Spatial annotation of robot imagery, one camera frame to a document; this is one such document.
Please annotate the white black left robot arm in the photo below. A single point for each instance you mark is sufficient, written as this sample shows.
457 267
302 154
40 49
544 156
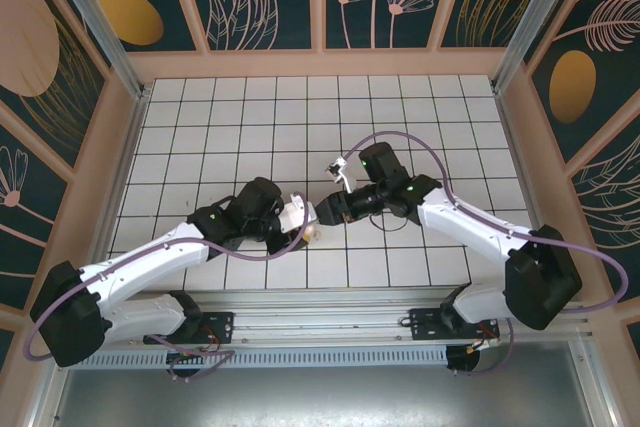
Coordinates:
150 257

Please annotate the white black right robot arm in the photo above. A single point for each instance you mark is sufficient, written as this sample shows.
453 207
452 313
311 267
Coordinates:
475 227

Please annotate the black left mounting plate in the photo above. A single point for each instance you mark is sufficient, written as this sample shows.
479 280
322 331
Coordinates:
222 319

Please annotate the black mounting plate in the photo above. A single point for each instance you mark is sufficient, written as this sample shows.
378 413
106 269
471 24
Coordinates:
222 319
422 319

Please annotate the aluminium side strip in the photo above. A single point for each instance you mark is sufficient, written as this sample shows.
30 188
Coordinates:
123 182
528 182

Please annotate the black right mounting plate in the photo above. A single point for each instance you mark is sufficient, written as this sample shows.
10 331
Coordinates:
422 319

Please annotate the grey metal base sheet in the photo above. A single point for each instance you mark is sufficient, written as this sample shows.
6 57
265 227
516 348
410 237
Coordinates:
320 397

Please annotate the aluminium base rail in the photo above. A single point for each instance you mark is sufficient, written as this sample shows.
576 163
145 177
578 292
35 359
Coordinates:
320 317

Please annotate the aluminium corner post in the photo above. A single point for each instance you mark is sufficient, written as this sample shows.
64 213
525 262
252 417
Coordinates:
100 22
535 22

